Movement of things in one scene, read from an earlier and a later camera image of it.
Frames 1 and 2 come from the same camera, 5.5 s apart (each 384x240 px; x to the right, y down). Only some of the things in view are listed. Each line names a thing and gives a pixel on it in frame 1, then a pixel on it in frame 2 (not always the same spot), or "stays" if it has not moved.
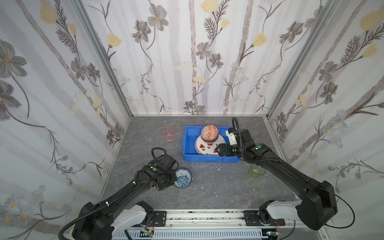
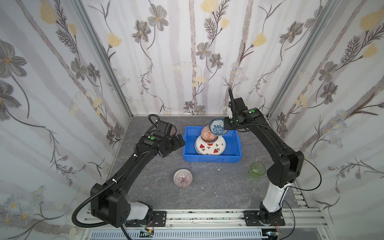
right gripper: x=227 y=149 → x=229 y=123
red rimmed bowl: x=209 y=133 stays
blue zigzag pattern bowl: x=184 y=178 → x=216 y=127
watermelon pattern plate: x=208 y=148 stays
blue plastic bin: x=189 y=153 stays
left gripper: x=167 y=181 → x=177 y=142
